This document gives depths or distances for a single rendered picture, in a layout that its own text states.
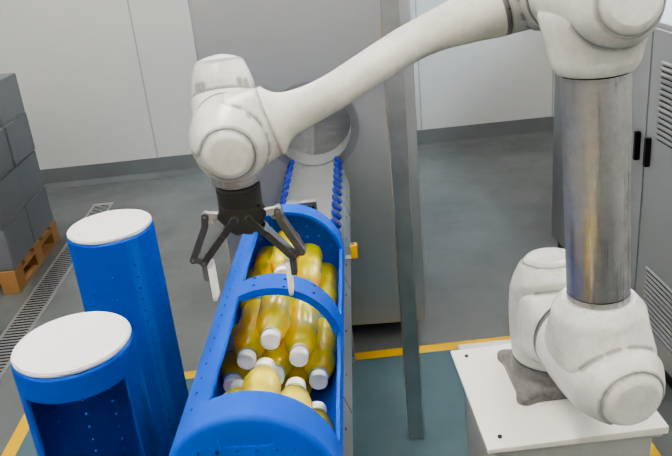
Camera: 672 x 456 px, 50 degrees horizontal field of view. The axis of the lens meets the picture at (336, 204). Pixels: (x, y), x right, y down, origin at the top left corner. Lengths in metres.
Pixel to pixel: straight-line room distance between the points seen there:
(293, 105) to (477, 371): 0.79
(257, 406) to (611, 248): 0.60
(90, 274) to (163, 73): 3.89
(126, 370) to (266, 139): 0.96
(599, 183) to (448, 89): 5.17
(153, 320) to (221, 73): 1.54
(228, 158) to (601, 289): 0.62
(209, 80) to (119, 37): 5.10
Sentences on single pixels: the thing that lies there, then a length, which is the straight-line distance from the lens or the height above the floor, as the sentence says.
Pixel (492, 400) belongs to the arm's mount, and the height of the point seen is 1.01.
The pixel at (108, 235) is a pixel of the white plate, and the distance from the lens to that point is 2.43.
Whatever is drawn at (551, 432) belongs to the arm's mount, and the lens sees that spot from 1.43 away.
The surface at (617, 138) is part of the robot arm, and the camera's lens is 1.12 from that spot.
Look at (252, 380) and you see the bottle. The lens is 1.29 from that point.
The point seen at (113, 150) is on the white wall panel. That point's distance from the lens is 6.45.
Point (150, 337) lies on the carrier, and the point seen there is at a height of 0.65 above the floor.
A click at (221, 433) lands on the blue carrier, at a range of 1.16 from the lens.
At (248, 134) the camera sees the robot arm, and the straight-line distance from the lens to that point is 0.95.
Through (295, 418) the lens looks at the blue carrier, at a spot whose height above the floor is 1.21.
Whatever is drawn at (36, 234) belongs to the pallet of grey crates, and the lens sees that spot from 5.09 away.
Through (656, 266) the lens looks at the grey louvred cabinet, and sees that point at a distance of 3.17.
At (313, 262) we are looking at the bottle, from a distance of 1.78.
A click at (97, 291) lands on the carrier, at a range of 2.48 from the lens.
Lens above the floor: 1.91
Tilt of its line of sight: 22 degrees down
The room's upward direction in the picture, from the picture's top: 6 degrees counter-clockwise
